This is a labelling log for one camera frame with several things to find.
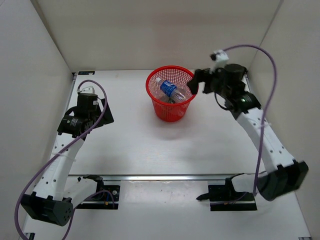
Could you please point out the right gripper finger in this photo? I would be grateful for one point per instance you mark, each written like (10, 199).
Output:
(193, 86)
(202, 75)

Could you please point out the clear bottle green label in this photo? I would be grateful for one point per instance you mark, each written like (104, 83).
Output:
(161, 96)

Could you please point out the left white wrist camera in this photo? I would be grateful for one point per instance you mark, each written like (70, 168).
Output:
(86, 90)

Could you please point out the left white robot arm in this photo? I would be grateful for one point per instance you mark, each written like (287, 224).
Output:
(49, 201)

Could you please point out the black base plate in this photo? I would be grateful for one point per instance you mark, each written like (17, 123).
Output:
(224, 198)
(107, 200)

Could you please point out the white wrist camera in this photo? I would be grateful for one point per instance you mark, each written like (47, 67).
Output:
(219, 58)
(86, 90)

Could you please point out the red mesh plastic bin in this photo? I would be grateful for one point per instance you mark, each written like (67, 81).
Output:
(169, 112)

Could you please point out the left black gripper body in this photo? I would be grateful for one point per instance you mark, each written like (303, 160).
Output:
(95, 115)

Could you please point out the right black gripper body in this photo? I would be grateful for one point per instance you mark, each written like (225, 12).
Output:
(215, 83)

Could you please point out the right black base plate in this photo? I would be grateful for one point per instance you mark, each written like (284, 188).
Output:
(224, 198)

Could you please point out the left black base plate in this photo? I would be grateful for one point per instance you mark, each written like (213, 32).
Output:
(107, 200)

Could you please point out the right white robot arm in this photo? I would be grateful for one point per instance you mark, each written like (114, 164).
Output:
(283, 173)

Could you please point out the clear bottle blue label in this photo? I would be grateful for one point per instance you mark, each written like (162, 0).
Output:
(175, 93)

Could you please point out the left table corner label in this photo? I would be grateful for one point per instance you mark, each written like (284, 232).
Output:
(86, 73)

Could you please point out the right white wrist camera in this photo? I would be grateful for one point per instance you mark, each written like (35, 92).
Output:
(219, 58)

